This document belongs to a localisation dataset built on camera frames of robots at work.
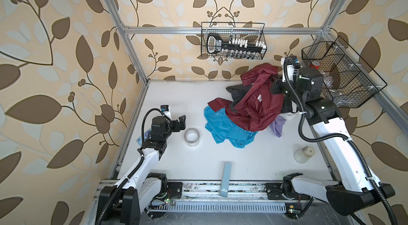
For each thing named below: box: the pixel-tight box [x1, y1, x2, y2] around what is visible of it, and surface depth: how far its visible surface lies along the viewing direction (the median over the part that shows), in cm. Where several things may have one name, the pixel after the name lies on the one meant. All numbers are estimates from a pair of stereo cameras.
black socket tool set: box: [206, 32, 268, 55], surface depth 84 cm
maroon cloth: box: [207, 63, 285, 133], surface depth 77 cm
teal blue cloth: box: [204, 105, 259, 149], surface depth 95 cm
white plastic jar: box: [293, 145, 316, 164], surface depth 81 cm
